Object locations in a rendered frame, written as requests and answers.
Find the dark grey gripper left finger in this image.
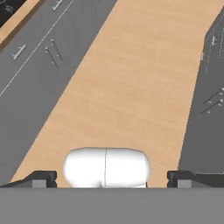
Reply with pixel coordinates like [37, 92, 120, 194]
[0, 170, 58, 189]

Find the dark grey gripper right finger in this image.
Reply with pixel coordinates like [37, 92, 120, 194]
[166, 170, 224, 189]

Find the grey cabinet run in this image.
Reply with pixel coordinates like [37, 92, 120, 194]
[0, 0, 118, 186]
[177, 13, 224, 175]

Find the white rounded object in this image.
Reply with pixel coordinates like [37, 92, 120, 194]
[62, 147, 152, 189]

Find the black appliance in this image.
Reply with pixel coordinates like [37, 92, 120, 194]
[0, 0, 28, 29]

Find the thin dark cupboard handle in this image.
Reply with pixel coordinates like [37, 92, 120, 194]
[201, 87, 224, 106]
[50, 38, 64, 62]
[199, 98, 224, 116]
[44, 45, 61, 70]

